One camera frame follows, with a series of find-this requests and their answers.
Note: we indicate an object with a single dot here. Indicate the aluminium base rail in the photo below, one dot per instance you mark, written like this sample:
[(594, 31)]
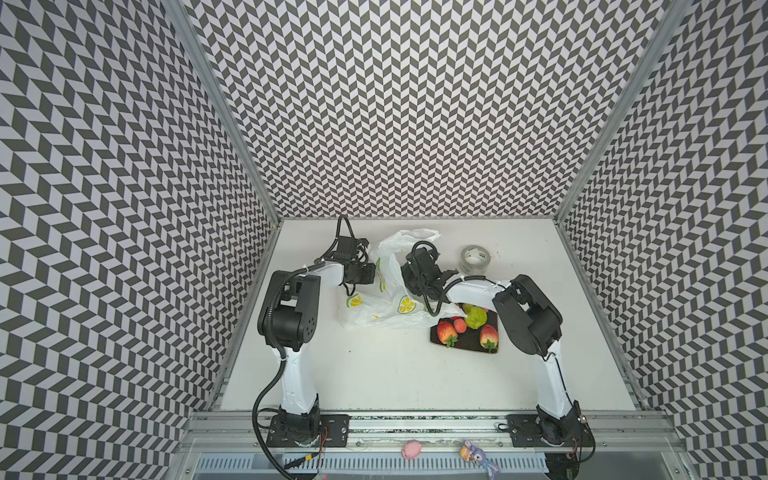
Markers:
[(369, 431)]

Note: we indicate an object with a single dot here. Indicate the clear packing tape roll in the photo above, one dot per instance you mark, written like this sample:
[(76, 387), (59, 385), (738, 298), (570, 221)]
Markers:
[(474, 260)]

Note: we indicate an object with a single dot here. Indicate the aluminium corner post right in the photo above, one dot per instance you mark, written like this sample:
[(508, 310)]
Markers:
[(661, 38)]

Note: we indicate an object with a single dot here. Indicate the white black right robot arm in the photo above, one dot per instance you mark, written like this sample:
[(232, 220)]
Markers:
[(531, 322)]

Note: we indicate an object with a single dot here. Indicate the small red fake apple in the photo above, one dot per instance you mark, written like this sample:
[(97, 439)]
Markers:
[(459, 325)]

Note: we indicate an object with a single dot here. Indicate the purple octopus toy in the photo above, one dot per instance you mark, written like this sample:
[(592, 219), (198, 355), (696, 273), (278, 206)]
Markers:
[(477, 456)]

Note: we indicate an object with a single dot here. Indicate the pink toy on rail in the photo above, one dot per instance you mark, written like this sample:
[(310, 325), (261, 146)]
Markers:
[(411, 450)]

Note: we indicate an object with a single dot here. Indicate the white lemon-print plastic bag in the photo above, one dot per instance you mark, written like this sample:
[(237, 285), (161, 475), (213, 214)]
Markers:
[(387, 303)]

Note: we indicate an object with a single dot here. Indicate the green fake pear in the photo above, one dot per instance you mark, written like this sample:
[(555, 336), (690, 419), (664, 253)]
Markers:
[(476, 317)]

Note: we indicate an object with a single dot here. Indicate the aluminium corner post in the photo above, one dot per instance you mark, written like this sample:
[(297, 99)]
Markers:
[(185, 33), (661, 38)]

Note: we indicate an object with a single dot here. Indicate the aluminium corner post left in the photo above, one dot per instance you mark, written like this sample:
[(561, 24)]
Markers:
[(185, 33)]

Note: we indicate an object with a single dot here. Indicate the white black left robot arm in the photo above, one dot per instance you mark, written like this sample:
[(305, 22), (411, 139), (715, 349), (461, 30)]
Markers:
[(288, 321)]

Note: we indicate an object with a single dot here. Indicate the red fake strawberry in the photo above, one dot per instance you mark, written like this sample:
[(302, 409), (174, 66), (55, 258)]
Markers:
[(489, 338)]

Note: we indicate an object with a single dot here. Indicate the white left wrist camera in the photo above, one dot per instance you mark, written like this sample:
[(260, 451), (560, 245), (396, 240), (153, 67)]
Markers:
[(350, 250)]

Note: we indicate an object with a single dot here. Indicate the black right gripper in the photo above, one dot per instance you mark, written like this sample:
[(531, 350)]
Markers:
[(414, 282)]

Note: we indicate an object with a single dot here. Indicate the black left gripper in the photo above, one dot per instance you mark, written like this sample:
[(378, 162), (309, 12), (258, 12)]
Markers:
[(370, 276)]

